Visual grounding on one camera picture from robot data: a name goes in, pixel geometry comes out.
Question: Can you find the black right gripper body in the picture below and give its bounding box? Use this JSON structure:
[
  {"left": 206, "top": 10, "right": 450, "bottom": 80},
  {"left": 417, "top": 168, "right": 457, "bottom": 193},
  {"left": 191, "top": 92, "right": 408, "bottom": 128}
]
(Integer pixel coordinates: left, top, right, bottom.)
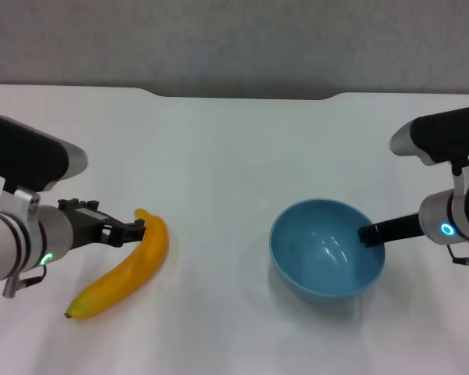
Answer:
[{"left": 374, "top": 212, "right": 421, "bottom": 245}]

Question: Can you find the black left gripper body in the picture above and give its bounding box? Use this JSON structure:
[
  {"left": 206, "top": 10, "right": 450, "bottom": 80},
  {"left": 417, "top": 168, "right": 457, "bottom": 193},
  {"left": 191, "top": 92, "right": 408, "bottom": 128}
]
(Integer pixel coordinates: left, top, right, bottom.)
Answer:
[{"left": 57, "top": 198, "right": 117, "bottom": 252}]

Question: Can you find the yellow banana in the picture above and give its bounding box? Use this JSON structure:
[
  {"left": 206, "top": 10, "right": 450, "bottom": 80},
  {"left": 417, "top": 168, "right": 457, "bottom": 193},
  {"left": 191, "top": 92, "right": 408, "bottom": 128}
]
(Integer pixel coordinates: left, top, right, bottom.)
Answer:
[{"left": 64, "top": 208, "right": 170, "bottom": 322}]

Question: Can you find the blue bowl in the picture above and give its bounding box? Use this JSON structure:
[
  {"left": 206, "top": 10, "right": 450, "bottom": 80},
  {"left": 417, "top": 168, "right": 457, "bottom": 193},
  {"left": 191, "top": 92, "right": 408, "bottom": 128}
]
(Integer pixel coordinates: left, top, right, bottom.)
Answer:
[{"left": 268, "top": 198, "right": 387, "bottom": 305}]

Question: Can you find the left arm cable plug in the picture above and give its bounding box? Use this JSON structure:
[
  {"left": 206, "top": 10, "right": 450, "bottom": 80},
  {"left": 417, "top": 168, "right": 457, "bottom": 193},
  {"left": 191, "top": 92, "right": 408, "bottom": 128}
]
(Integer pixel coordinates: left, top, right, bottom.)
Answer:
[{"left": 2, "top": 266, "right": 48, "bottom": 298}]

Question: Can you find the left wrist camera housing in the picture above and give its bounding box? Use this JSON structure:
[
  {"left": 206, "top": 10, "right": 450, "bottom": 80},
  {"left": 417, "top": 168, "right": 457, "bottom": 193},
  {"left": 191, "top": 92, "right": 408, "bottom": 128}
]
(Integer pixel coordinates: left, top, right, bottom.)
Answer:
[{"left": 0, "top": 112, "right": 89, "bottom": 193}]

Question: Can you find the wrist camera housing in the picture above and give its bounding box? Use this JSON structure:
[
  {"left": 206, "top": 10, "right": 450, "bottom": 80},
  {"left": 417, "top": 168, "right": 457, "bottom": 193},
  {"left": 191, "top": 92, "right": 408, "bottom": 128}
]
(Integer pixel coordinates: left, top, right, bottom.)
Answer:
[
  {"left": 0, "top": 112, "right": 89, "bottom": 193},
  {"left": 389, "top": 107, "right": 469, "bottom": 167}
]

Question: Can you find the right wrist camera housing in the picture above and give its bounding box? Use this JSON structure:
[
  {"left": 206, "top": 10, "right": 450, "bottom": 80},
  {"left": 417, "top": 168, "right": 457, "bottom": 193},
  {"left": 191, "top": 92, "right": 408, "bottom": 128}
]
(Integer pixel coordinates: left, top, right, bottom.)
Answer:
[{"left": 389, "top": 107, "right": 469, "bottom": 167}]

